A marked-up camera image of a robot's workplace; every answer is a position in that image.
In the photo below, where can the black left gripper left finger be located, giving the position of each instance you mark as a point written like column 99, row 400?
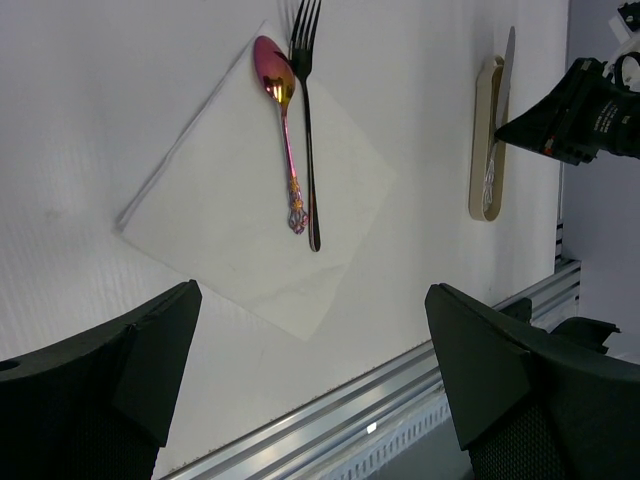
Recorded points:
column 99, row 404

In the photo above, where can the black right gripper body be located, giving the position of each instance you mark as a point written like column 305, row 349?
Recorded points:
column 595, row 113

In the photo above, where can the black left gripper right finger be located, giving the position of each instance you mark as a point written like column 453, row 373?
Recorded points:
column 527, row 404

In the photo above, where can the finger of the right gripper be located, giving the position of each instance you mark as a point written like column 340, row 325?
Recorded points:
column 536, row 130

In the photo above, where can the silver table knife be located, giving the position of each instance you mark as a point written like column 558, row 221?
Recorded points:
column 500, row 113

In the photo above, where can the black fork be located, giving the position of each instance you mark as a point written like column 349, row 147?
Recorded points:
column 301, row 49

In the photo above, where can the iridescent pink spoon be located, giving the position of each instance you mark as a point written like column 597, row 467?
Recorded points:
column 277, row 79

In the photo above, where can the beige oval cutlery tray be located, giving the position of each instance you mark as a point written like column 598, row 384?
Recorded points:
column 488, row 155

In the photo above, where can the white slotted cable duct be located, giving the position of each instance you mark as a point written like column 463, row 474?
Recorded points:
column 387, row 442

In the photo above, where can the aluminium front rail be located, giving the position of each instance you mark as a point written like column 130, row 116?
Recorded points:
column 256, row 405

